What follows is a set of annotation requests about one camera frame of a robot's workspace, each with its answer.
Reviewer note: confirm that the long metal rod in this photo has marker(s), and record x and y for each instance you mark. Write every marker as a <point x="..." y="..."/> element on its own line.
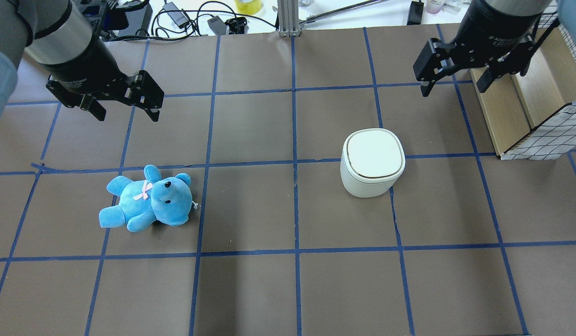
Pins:
<point x="339" y="11"/>

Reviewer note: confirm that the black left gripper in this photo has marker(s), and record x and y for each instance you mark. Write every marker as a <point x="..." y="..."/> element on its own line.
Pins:
<point x="84" y="66"/>

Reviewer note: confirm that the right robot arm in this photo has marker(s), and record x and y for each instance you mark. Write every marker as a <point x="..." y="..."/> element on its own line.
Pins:
<point x="509" y="8"/>

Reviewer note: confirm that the yellow tape roll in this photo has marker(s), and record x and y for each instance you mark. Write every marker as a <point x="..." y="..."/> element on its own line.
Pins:
<point x="249" y="7"/>

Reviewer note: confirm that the blue teddy bear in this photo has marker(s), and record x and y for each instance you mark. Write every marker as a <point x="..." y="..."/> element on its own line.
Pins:
<point x="153" y="199"/>

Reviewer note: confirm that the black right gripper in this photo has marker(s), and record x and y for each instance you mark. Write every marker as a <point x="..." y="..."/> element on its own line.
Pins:
<point x="489" y="29"/>

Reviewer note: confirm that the white trash can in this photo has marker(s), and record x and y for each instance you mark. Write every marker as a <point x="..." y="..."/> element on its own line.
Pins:
<point x="371" y="162"/>

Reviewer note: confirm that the black power adapter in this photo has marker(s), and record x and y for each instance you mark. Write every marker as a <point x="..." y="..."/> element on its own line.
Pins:
<point x="178" y="17"/>

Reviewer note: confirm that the checkered cloth wooden box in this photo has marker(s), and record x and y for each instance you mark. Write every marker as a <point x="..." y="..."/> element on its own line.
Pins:
<point x="533" y="116"/>

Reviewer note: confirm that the aluminium frame post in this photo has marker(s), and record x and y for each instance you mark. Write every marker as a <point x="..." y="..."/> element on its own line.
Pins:
<point x="289" y="23"/>

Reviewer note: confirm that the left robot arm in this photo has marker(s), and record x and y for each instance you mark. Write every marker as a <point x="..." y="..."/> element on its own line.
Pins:
<point x="49" y="31"/>

